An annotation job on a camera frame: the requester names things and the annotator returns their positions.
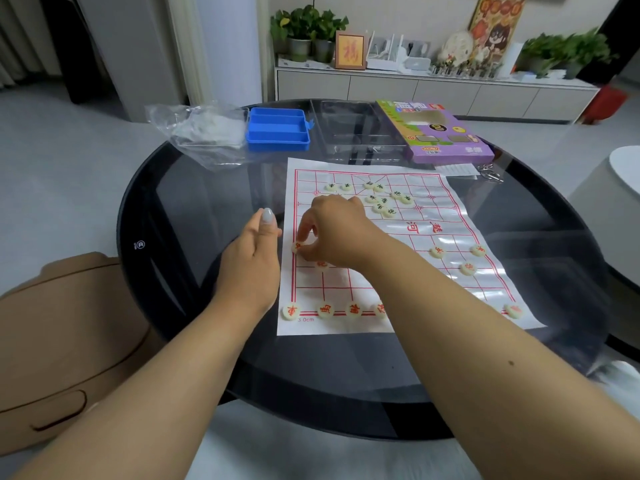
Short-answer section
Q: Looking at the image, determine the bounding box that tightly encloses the clear plastic tray insert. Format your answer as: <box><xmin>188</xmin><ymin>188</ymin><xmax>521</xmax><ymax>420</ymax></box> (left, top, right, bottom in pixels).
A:
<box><xmin>310</xmin><ymin>100</ymin><xmax>409</xmax><ymax>163</ymax></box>

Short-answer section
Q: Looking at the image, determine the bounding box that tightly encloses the white round decorative fan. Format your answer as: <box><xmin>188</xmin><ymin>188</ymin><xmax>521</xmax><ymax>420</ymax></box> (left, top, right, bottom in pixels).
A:
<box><xmin>442</xmin><ymin>31</ymin><xmax>475</xmax><ymax>63</ymax></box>

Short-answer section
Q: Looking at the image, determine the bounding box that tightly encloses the wooden framed red picture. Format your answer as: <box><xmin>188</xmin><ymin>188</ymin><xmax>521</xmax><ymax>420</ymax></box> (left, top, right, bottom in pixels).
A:
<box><xmin>334</xmin><ymin>31</ymin><xmax>368</xmax><ymax>71</ymax></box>

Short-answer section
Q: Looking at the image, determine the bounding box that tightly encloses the person's left forearm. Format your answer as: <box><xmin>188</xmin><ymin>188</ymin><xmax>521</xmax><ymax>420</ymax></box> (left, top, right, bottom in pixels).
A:
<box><xmin>10</xmin><ymin>290</ymin><xmax>281</xmax><ymax>480</ymax></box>

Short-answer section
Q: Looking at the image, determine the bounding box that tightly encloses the blue plastic compartment tray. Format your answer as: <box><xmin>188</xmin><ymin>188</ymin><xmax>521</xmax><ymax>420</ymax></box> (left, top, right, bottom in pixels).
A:
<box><xmin>245</xmin><ymin>107</ymin><xmax>314</xmax><ymax>152</ymax></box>

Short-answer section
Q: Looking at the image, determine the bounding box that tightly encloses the beige curtain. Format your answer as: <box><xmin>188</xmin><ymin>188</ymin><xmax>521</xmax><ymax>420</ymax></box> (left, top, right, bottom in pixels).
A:
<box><xmin>0</xmin><ymin>0</ymin><xmax>62</xmax><ymax>90</ymax></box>

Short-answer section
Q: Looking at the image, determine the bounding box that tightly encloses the white standing air conditioner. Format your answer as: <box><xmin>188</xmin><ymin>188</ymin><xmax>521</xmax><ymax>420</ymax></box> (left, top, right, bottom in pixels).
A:
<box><xmin>193</xmin><ymin>0</ymin><xmax>264</xmax><ymax>108</ymax></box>

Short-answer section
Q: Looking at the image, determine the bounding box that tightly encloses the white red-grid chess board sheet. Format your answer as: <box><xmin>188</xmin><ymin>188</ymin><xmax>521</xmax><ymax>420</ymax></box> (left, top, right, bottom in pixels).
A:
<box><xmin>276</xmin><ymin>157</ymin><xmax>547</xmax><ymax>337</ymax></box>

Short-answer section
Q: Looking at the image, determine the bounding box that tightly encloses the person's right forearm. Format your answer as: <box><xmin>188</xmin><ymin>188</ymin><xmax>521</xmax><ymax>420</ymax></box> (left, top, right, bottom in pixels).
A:
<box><xmin>360</xmin><ymin>230</ymin><xmax>640</xmax><ymax>480</ymax></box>

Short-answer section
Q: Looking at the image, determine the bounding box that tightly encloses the white paper slip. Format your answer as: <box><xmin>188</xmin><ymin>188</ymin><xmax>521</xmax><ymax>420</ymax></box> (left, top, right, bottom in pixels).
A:
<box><xmin>434</xmin><ymin>163</ymin><xmax>481</xmax><ymax>178</ymax></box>

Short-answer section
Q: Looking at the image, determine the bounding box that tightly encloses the person's left hand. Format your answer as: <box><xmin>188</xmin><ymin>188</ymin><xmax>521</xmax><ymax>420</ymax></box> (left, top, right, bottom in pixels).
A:
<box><xmin>212</xmin><ymin>207</ymin><xmax>284</xmax><ymax>318</ymax></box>

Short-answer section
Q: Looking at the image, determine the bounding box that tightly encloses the white small electronic device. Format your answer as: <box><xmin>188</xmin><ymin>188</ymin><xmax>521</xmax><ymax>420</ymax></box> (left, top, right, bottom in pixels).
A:
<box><xmin>404</xmin><ymin>40</ymin><xmax>432</xmax><ymax>72</ymax></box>

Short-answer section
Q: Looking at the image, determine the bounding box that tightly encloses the clear plastic bag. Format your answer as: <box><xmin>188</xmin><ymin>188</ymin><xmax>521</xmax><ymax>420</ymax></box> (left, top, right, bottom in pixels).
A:
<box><xmin>145</xmin><ymin>102</ymin><xmax>251</xmax><ymax>170</ymax></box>

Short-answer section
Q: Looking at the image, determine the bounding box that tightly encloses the person's light grey garment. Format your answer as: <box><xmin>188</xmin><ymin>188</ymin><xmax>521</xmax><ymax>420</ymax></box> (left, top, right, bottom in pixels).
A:
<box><xmin>185</xmin><ymin>359</ymin><xmax>640</xmax><ymax>480</ymax></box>

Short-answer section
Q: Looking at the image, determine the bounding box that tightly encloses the group of red-marked chess pieces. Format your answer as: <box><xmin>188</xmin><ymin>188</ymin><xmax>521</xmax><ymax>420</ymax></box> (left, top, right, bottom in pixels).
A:
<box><xmin>281</xmin><ymin>243</ymin><xmax>524</xmax><ymax>321</ymax></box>

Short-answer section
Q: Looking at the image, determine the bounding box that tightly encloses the cluster of green-marked chess pieces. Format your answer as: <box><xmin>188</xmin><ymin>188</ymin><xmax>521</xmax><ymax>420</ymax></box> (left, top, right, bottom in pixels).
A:
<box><xmin>324</xmin><ymin>180</ymin><xmax>416</xmax><ymax>219</ymax></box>

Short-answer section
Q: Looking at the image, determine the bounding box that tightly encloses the colourful cartoon poster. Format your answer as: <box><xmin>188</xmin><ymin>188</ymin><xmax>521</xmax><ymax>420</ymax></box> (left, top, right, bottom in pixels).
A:
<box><xmin>469</xmin><ymin>0</ymin><xmax>529</xmax><ymax>63</ymax></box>

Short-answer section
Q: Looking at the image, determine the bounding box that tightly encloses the white low sideboard cabinet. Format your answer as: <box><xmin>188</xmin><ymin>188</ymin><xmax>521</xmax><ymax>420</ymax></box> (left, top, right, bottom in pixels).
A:
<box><xmin>274</xmin><ymin>65</ymin><xmax>601</xmax><ymax>125</ymax></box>

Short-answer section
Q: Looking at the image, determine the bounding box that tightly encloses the row of small figurines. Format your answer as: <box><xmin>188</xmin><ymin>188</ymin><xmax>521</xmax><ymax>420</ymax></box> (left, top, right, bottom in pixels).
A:
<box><xmin>430</xmin><ymin>57</ymin><xmax>504</xmax><ymax>78</ymax></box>

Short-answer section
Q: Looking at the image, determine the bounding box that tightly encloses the potted green plant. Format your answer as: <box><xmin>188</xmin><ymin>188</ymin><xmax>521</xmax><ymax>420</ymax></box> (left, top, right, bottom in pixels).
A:
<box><xmin>310</xmin><ymin>10</ymin><xmax>350</xmax><ymax>65</ymax></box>
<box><xmin>270</xmin><ymin>7</ymin><xmax>317</xmax><ymax>63</ymax></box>
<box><xmin>560</xmin><ymin>29</ymin><xmax>619</xmax><ymax>81</ymax></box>
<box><xmin>520</xmin><ymin>34</ymin><xmax>571</xmax><ymax>78</ymax></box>

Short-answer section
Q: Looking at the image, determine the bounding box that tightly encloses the red stool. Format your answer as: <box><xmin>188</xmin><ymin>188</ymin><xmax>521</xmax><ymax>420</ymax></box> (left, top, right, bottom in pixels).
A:
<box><xmin>582</xmin><ymin>85</ymin><xmax>629</xmax><ymax>126</ymax></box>

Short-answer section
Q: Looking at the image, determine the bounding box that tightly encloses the white upholstered seat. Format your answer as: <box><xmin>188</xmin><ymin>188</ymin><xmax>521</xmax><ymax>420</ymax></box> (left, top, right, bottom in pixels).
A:
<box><xmin>567</xmin><ymin>145</ymin><xmax>640</xmax><ymax>296</ymax></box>

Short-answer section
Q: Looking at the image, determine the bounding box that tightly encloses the white router with antennas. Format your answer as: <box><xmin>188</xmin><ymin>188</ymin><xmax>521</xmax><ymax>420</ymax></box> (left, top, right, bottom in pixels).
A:
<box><xmin>365</xmin><ymin>30</ymin><xmax>407</xmax><ymax>72</ymax></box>

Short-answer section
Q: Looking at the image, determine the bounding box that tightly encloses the purple game box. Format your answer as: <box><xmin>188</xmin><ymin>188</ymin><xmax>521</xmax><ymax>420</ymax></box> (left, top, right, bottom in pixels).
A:
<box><xmin>376</xmin><ymin>99</ymin><xmax>496</xmax><ymax>164</ymax></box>

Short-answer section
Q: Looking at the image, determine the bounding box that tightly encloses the person's right hand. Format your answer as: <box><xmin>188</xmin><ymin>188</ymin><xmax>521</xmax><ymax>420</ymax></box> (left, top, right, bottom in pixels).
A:
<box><xmin>295</xmin><ymin>194</ymin><xmax>388</xmax><ymax>270</ymax></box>

